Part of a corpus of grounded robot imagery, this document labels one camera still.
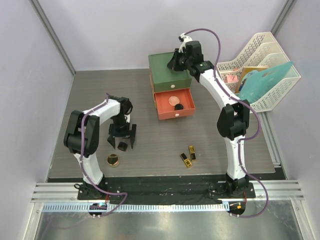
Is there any green drawer cabinet shell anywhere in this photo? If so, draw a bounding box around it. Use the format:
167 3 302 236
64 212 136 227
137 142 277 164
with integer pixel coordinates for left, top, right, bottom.
148 51 193 93

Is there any gold black lipstick right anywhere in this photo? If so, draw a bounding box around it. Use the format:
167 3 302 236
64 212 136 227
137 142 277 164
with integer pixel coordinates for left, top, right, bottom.
188 145 197 162

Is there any gold black lipstick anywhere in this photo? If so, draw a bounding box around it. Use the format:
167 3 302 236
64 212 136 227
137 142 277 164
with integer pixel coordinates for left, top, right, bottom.
180 153 193 168
188 145 197 162

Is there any red drawer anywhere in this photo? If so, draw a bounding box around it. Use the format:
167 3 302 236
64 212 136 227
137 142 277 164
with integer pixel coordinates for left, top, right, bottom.
154 88 196 120

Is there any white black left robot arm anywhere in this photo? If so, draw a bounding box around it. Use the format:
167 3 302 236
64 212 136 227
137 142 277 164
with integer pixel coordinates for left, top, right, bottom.
63 95 137 200

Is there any cream perforated file organizer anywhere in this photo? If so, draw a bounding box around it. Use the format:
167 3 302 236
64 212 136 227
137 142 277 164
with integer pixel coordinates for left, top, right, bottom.
217 32 301 113

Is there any green top drawer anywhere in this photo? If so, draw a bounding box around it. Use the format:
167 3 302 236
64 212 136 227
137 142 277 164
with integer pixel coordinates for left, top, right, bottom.
153 78 191 93

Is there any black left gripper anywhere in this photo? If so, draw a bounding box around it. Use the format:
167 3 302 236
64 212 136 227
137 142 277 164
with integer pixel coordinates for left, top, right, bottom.
108 114 136 149

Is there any gold round compact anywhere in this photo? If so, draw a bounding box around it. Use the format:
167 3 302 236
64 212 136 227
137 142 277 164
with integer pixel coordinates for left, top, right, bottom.
106 154 120 167

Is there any gold black lipstick left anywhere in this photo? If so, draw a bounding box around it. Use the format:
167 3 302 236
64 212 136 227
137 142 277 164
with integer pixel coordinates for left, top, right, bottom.
180 153 193 168

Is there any aluminium front rail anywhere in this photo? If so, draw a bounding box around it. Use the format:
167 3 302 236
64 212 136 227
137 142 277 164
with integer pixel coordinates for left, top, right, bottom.
31 180 304 212

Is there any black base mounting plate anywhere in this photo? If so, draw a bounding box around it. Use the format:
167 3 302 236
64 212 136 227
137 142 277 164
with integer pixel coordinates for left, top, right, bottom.
77 181 256 201

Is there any amber small jar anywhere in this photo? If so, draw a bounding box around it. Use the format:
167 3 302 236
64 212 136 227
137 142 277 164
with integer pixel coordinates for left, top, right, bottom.
174 103 184 111

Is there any pink round compact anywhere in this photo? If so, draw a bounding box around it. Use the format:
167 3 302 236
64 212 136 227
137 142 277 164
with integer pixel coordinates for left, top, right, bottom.
168 96 180 107

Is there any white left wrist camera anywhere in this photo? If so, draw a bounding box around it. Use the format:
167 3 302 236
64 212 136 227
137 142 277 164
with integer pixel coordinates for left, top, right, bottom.
124 115 131 123

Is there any pink sticky note pad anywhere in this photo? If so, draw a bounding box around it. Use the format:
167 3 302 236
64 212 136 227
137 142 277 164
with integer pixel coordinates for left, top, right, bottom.
225 74 239 83

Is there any black square bottle cap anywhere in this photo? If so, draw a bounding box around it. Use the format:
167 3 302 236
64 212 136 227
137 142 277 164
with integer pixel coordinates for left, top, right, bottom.
117 141 128 152

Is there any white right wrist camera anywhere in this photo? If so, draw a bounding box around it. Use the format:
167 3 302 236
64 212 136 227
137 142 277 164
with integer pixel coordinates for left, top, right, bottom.
178 33 193 53

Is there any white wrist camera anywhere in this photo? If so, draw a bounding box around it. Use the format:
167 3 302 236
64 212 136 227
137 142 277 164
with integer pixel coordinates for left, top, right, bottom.
124 115 131 123
178 33 193 53

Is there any teal plastic folder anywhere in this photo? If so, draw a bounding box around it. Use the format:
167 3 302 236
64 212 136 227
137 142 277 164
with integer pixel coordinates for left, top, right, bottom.
238 61 293 104

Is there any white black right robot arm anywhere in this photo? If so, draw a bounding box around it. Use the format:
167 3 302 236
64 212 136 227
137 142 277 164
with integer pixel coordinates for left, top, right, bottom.
167 37 250 198

